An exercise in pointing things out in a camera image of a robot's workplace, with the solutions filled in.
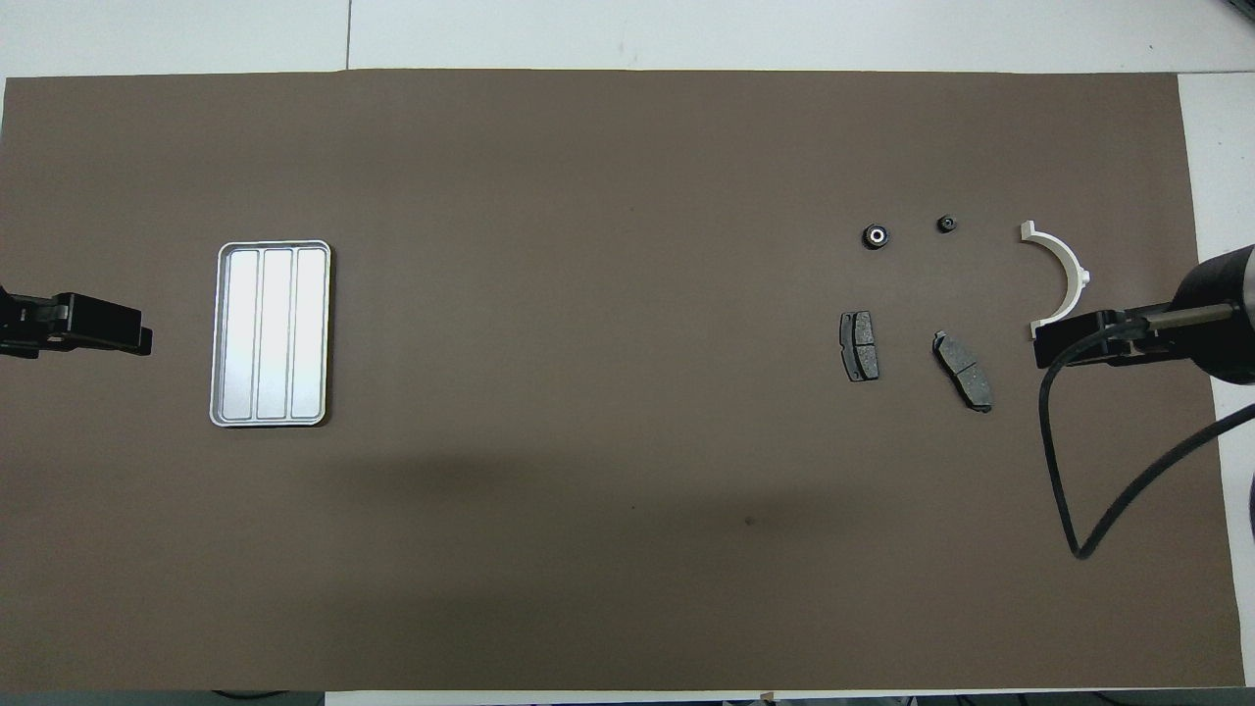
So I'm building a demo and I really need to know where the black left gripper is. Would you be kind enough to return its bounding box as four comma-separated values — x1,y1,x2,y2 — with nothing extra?
0,287,154,359

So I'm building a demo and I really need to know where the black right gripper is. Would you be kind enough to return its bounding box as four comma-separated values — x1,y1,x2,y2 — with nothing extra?
1034,310,1173,370

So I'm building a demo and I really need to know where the silver metal tray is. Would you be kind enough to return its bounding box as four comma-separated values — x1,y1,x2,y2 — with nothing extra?
209,240,332,429

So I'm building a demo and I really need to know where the grey curved brake pad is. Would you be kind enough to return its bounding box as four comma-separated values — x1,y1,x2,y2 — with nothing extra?
931,330,994,414

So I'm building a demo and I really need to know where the dark rectangular brake pad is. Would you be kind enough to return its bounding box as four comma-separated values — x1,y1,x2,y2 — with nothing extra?
839,311,880,382

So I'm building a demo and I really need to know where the brown table mat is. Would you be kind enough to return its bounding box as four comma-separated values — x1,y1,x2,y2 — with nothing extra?
0,69,1246,692

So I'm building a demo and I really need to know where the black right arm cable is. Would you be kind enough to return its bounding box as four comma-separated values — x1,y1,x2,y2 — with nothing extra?
1039,312,1255,562

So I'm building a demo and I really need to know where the white half-ring clamp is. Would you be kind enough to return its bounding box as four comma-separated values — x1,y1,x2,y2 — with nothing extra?
1020,221,1091,339

